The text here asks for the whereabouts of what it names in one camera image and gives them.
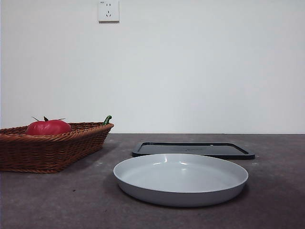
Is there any red tomato with green calyx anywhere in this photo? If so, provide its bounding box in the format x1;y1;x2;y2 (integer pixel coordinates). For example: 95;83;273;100
25;115;72;136

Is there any white round plate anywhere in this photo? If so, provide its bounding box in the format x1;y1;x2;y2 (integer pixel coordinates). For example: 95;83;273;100
113;153;250;208

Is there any black rectangular tray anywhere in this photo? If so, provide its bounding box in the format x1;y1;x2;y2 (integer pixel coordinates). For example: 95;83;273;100
132;141;255;160

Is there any brown wicker basket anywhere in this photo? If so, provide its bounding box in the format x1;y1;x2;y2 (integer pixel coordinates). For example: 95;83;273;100
0;122;114;174

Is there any white wall power socket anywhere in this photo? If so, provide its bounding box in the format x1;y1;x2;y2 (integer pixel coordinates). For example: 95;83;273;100
98;0;120;24

